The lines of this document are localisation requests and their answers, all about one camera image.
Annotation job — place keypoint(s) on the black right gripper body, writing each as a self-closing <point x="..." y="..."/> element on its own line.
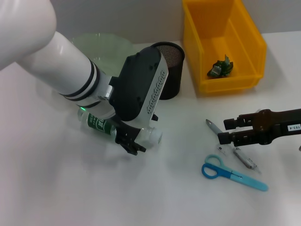
<point x="277" y="124"/>

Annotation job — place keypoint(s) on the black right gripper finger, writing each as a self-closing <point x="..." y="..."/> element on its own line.
<point x="244" y="121"/>
<point x="242" y="139"/>

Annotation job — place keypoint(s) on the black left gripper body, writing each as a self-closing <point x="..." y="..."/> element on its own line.
<point x="123" y="129"/>

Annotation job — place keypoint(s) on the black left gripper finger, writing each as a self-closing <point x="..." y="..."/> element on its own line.
<point x="154" y="117"/>
<point x="131" y="144"/>

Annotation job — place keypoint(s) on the clear green-label water bottle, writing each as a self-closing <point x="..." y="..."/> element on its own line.
<point x="98" y="124"/>

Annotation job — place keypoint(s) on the blue scissors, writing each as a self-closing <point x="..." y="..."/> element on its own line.
<point x="235" y="175"/>

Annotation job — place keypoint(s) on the green plastic wrapper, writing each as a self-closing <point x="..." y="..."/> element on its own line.
<point x="219" y="68"/>

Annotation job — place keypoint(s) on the grey clear ballpoint pen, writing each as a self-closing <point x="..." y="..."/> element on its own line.
<point x="212" y="127"/>

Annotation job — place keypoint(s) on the black mesh pen holder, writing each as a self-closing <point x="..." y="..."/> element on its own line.
<point x="175" y="77"/>

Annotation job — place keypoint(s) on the translucent green fruit bowl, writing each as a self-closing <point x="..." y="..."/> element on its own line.
<point x="105" y="47"/>

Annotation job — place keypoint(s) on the yellow plastic bin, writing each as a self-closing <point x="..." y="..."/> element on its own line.
<point x="211" y="35"/>

